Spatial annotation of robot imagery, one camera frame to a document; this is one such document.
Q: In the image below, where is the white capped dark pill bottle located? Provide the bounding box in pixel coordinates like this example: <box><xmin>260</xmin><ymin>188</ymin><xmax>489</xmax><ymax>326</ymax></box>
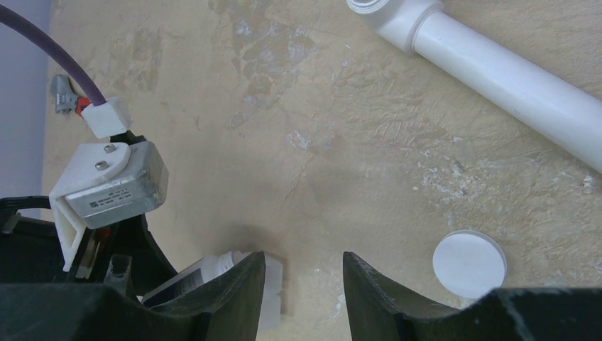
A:
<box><xmin>141</xmin><ymin>251</ymin><xmax>249</xmax><ymax>308</ymax></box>

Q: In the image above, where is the clear plastic pill organizer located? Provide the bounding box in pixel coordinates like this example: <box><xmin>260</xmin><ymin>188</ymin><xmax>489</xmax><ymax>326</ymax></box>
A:
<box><xmin>258</xmin><ymin>254</ymin><xmax>283</xmax><ymax>330</ymax></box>

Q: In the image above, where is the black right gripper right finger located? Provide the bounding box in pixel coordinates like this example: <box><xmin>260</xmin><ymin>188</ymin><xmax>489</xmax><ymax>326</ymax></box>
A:
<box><xmin>343</xmin><ymin>251</ymin><xmax>601</xmax><ymax>340</ymax></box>

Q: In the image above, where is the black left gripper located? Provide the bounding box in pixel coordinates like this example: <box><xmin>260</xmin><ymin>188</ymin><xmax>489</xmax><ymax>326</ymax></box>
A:
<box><xmin>0</xmin><ymin>131</ymin><xmax>179</xmax><ymax>298</ymax></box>

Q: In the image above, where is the red handled adjustable wrench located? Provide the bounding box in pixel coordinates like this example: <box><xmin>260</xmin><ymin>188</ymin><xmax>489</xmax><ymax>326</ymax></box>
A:
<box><xmin>49</xmin><ymin>74</ymin><xmax>91</xmax><ymax>116</ymax></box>

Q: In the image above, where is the white PVC pipe frame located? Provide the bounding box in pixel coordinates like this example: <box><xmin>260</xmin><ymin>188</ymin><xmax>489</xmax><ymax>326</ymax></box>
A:
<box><xmin>346</xmin><ymin>0</ymin><xmax>601</xmax><ymax>172</ymax></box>

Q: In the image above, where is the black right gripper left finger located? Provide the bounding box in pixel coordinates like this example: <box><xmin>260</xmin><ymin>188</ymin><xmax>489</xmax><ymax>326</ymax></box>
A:
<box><xmin>1</xmin><ymin>251</ymin><xmax>266</xmax><ymax>340</ymax></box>

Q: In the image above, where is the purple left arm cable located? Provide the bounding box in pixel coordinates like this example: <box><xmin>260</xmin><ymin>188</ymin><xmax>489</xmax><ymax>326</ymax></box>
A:
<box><xmin>0</xmin><ymin>4</ymin><xmax>107</xmax><ymax>107</ymax></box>

